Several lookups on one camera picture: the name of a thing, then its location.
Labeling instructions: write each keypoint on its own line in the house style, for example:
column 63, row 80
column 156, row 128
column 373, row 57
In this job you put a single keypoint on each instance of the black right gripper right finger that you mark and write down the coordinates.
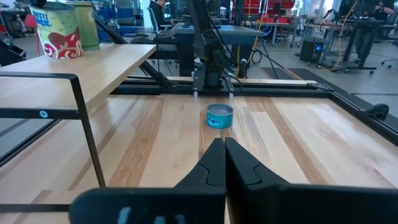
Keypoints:
column 295, row 205

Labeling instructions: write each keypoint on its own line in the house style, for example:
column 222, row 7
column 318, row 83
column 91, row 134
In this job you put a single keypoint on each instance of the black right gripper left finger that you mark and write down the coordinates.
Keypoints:
column 186, row 205

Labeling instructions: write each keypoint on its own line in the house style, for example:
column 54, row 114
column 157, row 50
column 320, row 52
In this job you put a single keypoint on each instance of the silver can row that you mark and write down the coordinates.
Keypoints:
column 219, row 119

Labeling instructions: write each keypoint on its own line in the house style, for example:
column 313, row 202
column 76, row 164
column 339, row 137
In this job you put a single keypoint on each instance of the green can with peach picture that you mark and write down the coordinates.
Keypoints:
column 88, row 28

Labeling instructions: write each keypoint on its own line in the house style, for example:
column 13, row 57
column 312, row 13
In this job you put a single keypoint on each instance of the yellow spaghetti can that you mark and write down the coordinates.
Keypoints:
column 59, row 34

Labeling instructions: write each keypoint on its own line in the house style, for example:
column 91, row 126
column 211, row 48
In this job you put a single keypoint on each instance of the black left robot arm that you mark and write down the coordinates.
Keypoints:
column 206, row 40

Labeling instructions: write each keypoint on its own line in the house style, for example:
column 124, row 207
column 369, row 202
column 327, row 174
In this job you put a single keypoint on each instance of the black mat with orange stripes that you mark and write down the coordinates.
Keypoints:
column 273, row 73
column 306, row 74

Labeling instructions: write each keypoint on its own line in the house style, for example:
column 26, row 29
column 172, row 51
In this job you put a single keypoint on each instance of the black computer tower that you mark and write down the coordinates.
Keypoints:
column 311, row 49

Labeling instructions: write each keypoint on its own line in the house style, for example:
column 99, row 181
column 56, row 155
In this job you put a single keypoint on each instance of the black keyboard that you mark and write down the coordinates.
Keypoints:
column 163, row 34

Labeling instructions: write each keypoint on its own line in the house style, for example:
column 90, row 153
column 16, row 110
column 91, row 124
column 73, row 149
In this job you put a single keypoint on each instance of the black standing desk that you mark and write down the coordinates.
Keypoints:
column 363, row 43

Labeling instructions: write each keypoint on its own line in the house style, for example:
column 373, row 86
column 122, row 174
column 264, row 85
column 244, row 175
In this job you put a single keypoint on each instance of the grey desk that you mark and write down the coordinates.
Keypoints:
column 248, row 32

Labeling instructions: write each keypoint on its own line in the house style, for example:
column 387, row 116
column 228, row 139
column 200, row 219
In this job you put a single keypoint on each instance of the person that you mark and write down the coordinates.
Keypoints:
column 158, row 12
column 381, row 9

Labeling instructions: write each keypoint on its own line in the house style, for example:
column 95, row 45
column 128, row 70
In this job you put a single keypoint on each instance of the blue storage crates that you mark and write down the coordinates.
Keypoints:
column 121, row 18

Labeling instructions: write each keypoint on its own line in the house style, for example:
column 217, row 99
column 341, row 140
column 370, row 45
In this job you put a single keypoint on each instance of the red storage bins rack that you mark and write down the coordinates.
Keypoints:
column 273, row 7

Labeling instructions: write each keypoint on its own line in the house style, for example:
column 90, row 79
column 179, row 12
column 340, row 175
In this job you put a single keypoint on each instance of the black device with green light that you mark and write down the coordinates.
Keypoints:
column 9, row 54

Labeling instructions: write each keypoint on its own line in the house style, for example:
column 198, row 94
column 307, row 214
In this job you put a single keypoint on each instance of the black aluminium table frame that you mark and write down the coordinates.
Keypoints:
column 273, row 92

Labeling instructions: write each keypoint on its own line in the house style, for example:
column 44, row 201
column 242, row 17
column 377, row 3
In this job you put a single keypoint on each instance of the black curved mount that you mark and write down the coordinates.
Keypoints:
column 377, row 112

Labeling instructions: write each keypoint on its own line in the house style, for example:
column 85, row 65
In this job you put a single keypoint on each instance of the wooden shelf with black frame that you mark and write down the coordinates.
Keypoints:
column 93, row 71

